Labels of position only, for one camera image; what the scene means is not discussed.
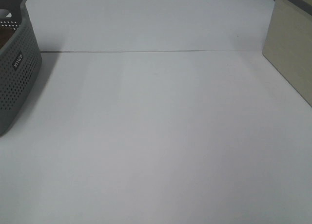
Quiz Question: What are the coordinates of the brown towel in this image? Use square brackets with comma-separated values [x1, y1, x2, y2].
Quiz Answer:
[0, 28, 15, 49]

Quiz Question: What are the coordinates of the grey perforated plastic basket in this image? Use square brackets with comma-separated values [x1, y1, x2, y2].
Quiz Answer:
[0, 0, 42, 134]

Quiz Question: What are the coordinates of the beige storage box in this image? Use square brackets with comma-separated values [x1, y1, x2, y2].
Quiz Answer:
[262, 0, 312, 104]

